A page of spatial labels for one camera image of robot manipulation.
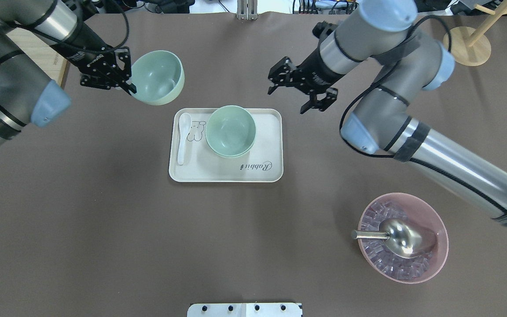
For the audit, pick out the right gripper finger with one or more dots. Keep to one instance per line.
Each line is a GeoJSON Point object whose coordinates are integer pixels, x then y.
{"type": "Point", "coordinates": [322, 104]}

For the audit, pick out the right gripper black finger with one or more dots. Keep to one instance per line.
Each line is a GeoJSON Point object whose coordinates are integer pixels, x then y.
{"type": "Point", "coordinates": [282, 74]}

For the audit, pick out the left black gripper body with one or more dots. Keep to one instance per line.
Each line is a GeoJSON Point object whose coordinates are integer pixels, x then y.
{"type": "Point", "coordinates": [78, 52]}

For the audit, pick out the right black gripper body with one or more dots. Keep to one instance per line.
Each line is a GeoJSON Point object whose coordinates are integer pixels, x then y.
{"type": "Point", "coordinates": [317, 73]}

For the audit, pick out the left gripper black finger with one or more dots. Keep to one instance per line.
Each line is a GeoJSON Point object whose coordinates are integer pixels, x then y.
{"type": "Point", "coordinates": [127, 86]}

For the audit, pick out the green bowl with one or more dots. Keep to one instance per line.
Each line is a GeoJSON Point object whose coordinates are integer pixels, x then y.
{"type": "Point", "coordinates": [231, 127]}
{"type": "Point", "coordinates": [158, 77]}
{"type": "Point", "coordinates": [231, 153]}

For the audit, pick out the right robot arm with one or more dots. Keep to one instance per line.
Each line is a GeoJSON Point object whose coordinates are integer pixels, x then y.
{"type": "Point", "coordinates": [377, 119]}

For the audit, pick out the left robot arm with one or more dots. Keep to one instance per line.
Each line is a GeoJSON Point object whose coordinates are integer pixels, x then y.
{"type": "Point", "coordinates": [27, 93]}

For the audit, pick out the bamboo cutting board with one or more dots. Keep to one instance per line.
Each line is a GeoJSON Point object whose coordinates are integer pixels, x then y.
{"type": "Point", "coordinates": [57, 66]}

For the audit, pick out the white ceramic spoon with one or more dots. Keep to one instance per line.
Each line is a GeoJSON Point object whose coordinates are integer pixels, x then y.
{"type": "Point", "coordinates": [184, 127]}

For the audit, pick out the cream rabbit serving tray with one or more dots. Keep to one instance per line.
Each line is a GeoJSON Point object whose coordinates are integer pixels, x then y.
{"type": "Point", "coordinates": [263, 163]}

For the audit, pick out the wooden cup tree stand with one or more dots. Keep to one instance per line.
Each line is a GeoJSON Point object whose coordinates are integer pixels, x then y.
{"type": "Point", "coordinates": [470, 46]}

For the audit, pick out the metal ice scoop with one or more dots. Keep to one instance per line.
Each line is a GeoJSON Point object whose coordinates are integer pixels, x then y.
{"type": "Point", "coordinates": [404, 238]}

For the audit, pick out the pink bowl with ice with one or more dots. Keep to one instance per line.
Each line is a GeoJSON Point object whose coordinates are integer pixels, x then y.
{"type": "Point", "coordinates": [416, 211]}

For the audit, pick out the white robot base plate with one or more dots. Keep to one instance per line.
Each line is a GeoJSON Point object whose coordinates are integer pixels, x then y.
{"type": "Point", "coordinates": [246, 309]}

